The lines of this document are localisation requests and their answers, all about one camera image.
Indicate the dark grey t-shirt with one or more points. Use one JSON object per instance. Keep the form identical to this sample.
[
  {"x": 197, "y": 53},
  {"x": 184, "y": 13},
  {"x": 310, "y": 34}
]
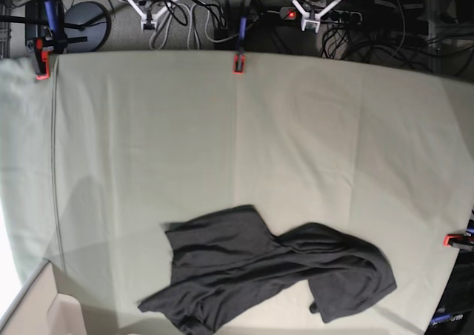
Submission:
[{"x": 226, "y": 262}]

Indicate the red black clamp right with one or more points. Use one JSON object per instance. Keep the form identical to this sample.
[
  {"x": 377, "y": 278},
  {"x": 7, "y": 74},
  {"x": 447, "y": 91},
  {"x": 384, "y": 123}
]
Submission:
[{"x": 462, "y": 241}]

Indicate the red black clamp middle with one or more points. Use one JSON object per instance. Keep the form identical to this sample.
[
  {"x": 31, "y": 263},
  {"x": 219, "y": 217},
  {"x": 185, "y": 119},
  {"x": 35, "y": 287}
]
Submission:
[{"x": 239, "y": 57}]

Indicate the red black clamp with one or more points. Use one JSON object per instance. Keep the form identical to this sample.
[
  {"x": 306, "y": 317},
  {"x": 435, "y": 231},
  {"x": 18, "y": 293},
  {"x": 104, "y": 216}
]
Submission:
[
  {"x": 44, "y": 33},
  {"x": 239, "y": 57},
  {"x": 462, "y": 241}
]

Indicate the round dark stand base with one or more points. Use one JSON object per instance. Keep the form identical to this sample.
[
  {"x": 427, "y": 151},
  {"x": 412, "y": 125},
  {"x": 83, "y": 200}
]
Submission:
[{"x": 95, "y": 25}]

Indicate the light green table cloth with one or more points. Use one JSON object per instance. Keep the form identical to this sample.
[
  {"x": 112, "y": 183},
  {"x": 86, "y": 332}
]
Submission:
[{"x": 98, "y": 159}]

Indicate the black power strip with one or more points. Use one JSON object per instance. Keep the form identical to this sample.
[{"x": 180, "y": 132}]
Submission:
[{"x": 333, "y": 17}]

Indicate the beige plastic bin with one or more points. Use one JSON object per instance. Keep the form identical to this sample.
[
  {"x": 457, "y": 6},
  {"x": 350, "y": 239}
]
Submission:
[{"x": 39, "y": 308}]

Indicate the red black clamp left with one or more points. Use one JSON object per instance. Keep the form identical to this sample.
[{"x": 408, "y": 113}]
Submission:
[{"x": 44, "y": 33}]

